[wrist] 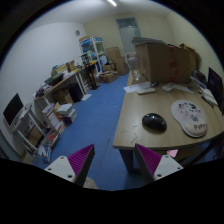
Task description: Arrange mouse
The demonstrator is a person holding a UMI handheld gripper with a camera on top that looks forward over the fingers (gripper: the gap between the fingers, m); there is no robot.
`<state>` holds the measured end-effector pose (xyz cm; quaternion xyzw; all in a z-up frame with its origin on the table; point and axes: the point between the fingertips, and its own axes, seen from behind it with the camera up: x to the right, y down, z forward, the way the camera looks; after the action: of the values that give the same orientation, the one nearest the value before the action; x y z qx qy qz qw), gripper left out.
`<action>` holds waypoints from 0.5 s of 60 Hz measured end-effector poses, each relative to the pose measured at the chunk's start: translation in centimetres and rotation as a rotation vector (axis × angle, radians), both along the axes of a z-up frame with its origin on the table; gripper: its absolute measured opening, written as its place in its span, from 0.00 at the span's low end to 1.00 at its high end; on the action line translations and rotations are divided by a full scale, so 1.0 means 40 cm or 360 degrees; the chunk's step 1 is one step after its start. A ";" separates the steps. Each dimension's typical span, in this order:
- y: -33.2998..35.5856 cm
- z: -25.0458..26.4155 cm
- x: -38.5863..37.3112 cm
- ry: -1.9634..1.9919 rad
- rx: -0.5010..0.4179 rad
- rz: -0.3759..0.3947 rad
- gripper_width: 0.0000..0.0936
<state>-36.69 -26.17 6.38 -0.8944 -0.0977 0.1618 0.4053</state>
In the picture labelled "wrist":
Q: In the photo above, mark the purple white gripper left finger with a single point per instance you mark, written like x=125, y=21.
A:
x=75, y=167

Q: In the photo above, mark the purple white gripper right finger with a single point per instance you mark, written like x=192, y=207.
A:
x=154, y=166

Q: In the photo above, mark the black computer mouse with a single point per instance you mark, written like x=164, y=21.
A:
x=155, y=122

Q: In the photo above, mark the white printed mouse pad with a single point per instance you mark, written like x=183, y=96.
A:
x=191, y=118

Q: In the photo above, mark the pink sticky note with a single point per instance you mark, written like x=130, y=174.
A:
x=172, y=153

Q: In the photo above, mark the wooden desk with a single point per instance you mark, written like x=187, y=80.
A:
x=190, y=150

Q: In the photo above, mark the white metal shelf rack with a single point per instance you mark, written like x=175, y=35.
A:
x=29, y=129

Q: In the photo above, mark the stack of books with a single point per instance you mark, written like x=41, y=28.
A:
x=67, y=113

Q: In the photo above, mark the white remote control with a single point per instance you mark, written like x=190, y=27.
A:
x=146, y=91

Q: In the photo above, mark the white calculator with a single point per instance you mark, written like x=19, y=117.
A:
x=168, y=87

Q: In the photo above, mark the white paper sheet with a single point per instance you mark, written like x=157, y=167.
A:
x=136, y=87

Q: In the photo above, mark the white computer monitor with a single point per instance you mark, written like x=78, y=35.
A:
x=12, y=110

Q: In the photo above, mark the long cluttered side desk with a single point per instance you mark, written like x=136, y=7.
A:
x=72, y=77

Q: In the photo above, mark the white notebook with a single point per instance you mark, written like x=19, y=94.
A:
x=209, y=96

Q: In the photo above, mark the open cardboard box on floor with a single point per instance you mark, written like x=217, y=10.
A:
x=108, y=77

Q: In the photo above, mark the large cardboard box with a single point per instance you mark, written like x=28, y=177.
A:
x=164, y=63

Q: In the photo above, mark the stacked cardboard boxes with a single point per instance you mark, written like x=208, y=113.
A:
x=114, y=55

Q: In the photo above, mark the black monitor on right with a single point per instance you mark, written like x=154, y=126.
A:
x=215, y=86

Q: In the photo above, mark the clear water bottle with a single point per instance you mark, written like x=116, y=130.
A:
x=134, y=65

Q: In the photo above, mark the door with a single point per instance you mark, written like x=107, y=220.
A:
x=129, y=29

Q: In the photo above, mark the ceiling light tube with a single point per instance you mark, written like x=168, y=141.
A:
x=112, y=2

